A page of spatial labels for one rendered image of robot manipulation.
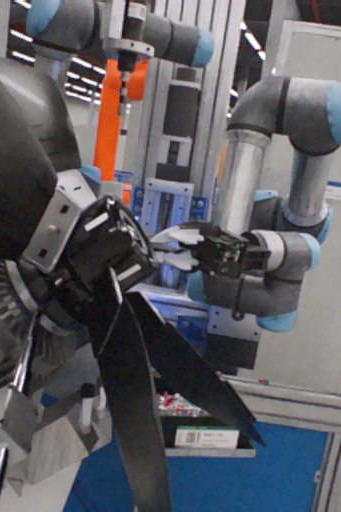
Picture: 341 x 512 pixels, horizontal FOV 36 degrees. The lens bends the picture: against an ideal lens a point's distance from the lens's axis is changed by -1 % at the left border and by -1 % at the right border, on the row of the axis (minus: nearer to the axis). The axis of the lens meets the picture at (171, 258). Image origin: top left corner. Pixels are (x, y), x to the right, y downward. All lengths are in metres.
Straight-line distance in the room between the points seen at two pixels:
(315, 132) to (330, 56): 1.57
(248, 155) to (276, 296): 0.28
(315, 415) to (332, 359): 1.57
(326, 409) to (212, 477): 0.31
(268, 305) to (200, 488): 0.51
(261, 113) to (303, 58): 1.55
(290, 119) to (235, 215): 0.22
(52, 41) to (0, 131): 0.86
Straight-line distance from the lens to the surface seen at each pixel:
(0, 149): 0.53
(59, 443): 0.73
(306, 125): 1.10
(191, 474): 1.33
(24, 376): 0.54
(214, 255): 0.88
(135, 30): 0.77
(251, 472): 1.33
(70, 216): 0.64
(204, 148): 1.62
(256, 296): 1.04
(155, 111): 1.65
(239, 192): 1.07
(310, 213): 1.37
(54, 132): 0.78
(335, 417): 1.27
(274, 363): 2.77
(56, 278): 0.66
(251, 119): 1.10
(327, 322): 2.75
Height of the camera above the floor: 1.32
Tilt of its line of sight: 11 degrees down
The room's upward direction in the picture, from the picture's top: 9 degrees clockwise
